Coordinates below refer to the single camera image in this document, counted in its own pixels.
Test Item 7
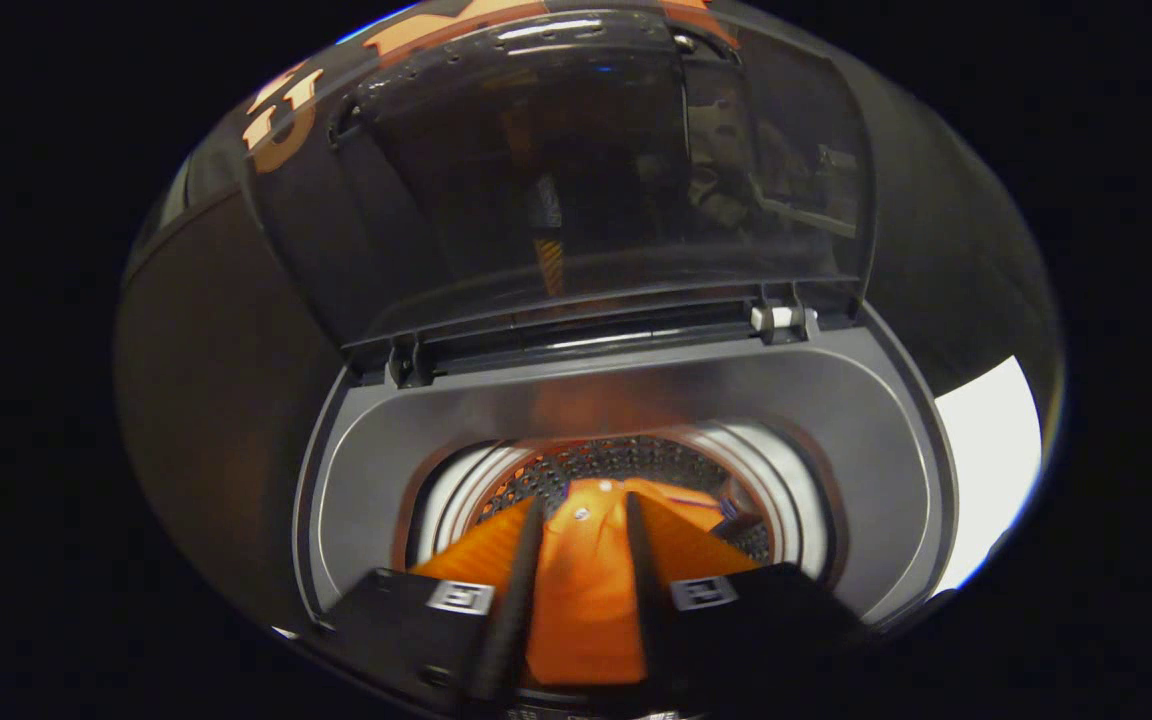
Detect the black backdrop cloth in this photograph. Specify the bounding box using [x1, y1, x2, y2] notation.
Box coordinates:
[116, 0, 1062, 641]

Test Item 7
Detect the dark washing machine lid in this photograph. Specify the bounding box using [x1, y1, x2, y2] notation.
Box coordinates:
[236, 5, 877, 351]

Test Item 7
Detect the yellow polo shirt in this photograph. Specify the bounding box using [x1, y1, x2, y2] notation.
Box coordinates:
[524, 477, 737, 686]

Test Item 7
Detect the white side table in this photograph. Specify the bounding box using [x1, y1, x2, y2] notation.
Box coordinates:
[931, 355, 1042, 596]

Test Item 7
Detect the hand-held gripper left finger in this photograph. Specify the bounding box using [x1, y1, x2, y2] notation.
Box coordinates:
[321, 495, 547, 701]

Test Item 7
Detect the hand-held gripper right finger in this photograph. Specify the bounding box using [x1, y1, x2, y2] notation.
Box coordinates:
[624, 490, 867, 701]

